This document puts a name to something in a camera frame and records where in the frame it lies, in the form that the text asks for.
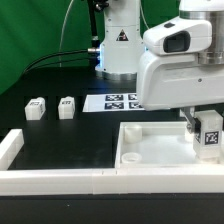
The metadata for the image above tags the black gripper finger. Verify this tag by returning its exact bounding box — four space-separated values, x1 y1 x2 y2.
185 115 200 133

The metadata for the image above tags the white square tabletop tray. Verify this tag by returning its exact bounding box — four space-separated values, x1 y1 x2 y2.
115 122 224 168

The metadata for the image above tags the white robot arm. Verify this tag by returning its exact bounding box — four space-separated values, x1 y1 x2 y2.
95 0 224 131

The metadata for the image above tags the white sheet with AprilTags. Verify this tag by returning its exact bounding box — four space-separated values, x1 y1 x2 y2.
83 93 142 112

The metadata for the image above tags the white U-shaped obstacle fence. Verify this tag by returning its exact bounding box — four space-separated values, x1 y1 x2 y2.
0 129 224 196

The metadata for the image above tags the black camera pole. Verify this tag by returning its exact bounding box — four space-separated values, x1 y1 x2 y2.
87 0 100 48

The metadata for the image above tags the grey cable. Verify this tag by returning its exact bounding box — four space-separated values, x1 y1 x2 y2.
58 0 76 68

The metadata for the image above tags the black cable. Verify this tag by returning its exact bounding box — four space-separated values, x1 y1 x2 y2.
21 48 101 75

